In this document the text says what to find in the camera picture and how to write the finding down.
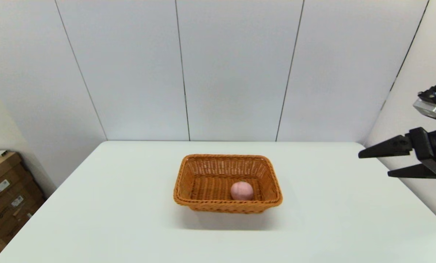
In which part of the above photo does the pink donut toy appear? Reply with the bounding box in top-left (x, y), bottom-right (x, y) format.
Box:
top-left (230, 182), bottom-right (254, 201)

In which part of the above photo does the orange wicker basket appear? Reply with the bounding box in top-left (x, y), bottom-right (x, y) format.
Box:
top-left (173, 154), bottom-right (283, 214)

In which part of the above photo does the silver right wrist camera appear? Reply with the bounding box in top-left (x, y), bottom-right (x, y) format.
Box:
top-left (413, 90), bottom-right (436, 123)

